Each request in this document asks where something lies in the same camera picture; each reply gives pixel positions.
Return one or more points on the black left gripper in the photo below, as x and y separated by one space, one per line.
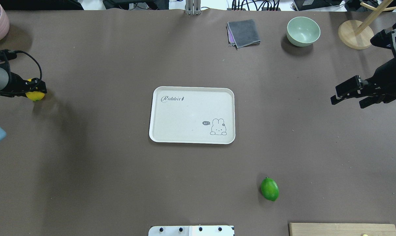
16 82

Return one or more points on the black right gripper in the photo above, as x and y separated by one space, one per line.
388 77

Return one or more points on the yellow lemon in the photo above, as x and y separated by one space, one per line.
37 94

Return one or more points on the green lemon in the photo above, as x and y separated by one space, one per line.
269 189

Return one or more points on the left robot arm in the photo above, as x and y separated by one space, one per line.
5 78

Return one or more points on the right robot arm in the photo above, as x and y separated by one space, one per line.
380 88

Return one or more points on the white rabbit tray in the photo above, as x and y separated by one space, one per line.
197 115

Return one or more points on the wooden stand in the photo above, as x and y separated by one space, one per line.
356 34

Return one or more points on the pale green bowl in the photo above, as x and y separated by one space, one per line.
302 31

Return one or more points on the grey folded cloth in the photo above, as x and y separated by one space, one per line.
242 33

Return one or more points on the wooden board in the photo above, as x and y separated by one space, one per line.
319 229

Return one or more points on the white mounting plate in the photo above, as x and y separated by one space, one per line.
197 230

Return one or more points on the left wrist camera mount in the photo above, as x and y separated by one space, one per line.
7 55

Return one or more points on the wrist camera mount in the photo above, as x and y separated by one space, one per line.
7 55
385 39

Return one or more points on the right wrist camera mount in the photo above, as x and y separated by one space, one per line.
385 39

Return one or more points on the metal bracket post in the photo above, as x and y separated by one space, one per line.
193 7

